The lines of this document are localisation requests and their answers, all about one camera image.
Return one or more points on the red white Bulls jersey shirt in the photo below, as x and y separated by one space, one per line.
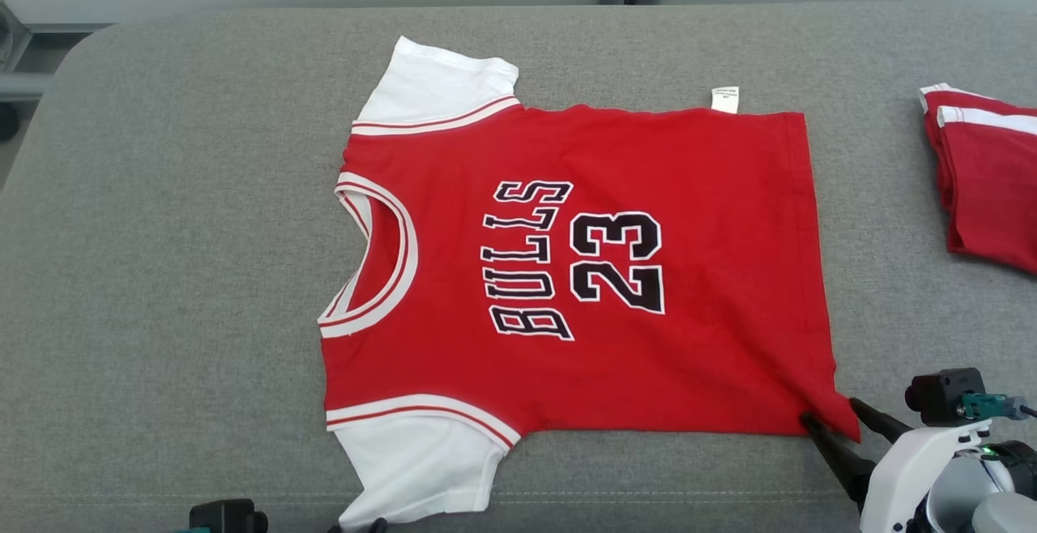
689 193

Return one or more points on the grey partition foot with caster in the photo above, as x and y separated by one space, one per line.
24 83

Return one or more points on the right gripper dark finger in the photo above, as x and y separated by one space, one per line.
842 460
883 426

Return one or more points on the grey fabric sofa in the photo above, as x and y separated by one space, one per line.
162 274

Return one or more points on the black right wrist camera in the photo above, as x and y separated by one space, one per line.
940 395

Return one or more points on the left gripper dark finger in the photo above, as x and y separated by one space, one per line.
379 526

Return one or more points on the red shorts with white stripes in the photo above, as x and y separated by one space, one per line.
992 193

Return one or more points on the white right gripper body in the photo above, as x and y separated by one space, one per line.
903 484

